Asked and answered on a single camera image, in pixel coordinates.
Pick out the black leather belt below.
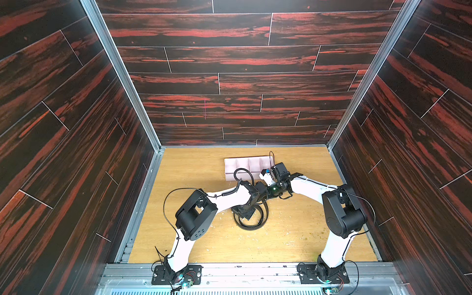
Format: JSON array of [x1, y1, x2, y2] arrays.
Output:
[[233, 198, 270, 231]]

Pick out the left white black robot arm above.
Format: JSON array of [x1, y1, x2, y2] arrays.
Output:
[[165, 181, 260, 273]]

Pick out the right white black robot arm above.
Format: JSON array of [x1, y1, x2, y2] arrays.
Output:
[[259, 169, 367, 280]]

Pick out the pink divided storage box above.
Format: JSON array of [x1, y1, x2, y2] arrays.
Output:
[[224, 156, 274, 181]]

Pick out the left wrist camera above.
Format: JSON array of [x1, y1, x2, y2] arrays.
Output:
[[251, 181, 267, 203]]

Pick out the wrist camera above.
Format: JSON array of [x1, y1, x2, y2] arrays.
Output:
[[259, 162, 290, 185], [251, 181, 267, 203]]

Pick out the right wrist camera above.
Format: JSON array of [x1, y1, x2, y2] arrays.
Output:
[[259, 162, 290, 185]]

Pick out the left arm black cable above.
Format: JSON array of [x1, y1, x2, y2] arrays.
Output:
[[154, 167, 255, 263]]

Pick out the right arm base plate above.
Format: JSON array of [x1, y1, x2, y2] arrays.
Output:
[[296, 263, 350, 284]]

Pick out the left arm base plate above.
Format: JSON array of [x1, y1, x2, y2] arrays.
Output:
[[151, 264, 202, 288]]

